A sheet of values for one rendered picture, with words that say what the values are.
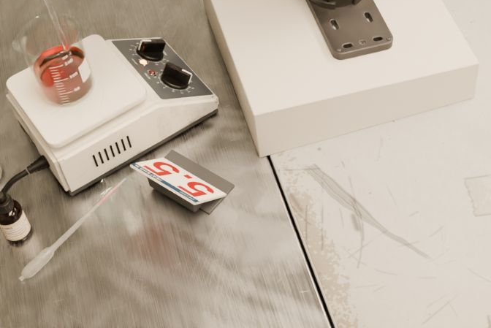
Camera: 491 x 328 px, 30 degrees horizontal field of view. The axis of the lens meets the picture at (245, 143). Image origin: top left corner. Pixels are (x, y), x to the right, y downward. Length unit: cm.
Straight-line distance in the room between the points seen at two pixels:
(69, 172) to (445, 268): 40
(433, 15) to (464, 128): 13
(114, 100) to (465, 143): 38
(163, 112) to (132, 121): 4
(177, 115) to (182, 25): 19
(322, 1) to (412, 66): 13
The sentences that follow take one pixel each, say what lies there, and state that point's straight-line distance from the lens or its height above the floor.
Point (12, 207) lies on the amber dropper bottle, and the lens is 97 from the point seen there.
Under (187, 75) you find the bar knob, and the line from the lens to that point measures 102.
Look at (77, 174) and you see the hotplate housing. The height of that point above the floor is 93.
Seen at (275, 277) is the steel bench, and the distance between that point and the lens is 93.
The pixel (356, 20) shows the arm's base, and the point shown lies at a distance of 104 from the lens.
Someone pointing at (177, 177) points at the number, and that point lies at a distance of 98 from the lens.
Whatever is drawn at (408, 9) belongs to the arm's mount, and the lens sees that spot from 107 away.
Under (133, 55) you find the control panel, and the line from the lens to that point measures 106.
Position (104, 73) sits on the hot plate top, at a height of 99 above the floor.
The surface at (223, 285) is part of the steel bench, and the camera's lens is 93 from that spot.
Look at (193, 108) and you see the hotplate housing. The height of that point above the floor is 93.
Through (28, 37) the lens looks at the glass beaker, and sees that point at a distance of 98.
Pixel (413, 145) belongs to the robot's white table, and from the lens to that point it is 102.
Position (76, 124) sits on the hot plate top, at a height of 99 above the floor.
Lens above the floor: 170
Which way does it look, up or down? 51 degrees down
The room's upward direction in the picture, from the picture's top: 9 degrees counter-clockwise
